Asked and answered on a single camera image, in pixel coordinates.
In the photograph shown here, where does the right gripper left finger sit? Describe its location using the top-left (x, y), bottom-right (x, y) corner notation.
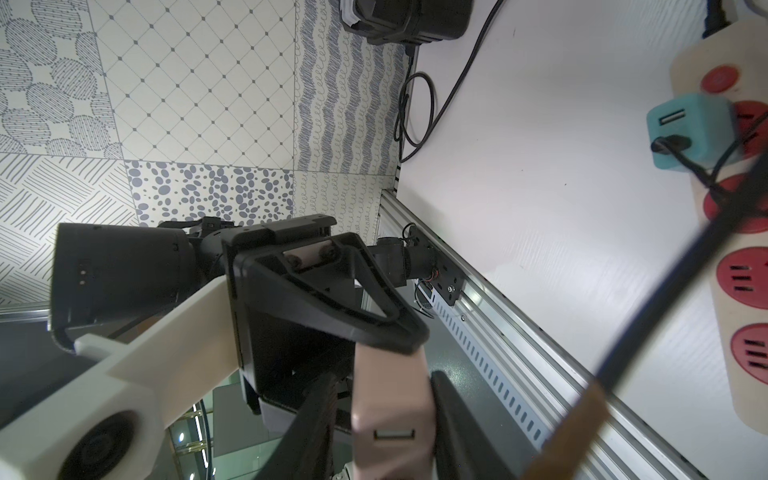
top-left (254, 373), bottom-right (337, 480)

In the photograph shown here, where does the black orange fan cable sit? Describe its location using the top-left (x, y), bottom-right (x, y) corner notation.
top-left (521, 149), bottom-right (768, 480)

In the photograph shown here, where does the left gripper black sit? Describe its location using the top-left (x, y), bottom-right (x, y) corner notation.
top-left (221, 215), bottom-right (429, 413)

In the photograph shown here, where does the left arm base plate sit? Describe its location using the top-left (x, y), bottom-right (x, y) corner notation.
top-left (369, 222), bottom-right (466, 306)

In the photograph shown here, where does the aluminium mounting rail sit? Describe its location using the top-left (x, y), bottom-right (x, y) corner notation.
top-left (379, 191), bottom-right (703, 479)

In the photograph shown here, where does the beige red power strip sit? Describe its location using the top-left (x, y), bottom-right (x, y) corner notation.
top-left (670, 17), bottom-right (767, 434)

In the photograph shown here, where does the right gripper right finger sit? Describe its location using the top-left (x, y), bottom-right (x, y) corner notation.
top-left (430, 371), bottom-right (516, 479)

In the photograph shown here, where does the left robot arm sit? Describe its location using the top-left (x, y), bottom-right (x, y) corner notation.
top-left (50, 214), bottom-right (429, 411)

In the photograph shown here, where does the teal USB charger plug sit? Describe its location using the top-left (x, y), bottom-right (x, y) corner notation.
top-left (646, 93), bottom-right (738, 171)

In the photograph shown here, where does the light pink USB charger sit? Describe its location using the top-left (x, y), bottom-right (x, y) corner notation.
top-left (351, 344), bottom-right (436, 479)

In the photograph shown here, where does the black yellow toolbox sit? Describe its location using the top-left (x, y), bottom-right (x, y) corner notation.
top-left (339, 0), bottom-right (474, 46)

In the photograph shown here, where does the black fan USB cable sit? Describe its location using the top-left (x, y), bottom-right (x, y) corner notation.
top-left (650, 113), bottom-right (768, 217)

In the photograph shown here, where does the black power strip cable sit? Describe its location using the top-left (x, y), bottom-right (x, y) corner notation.
top-left (392, 0), bottom-right (508, 164)

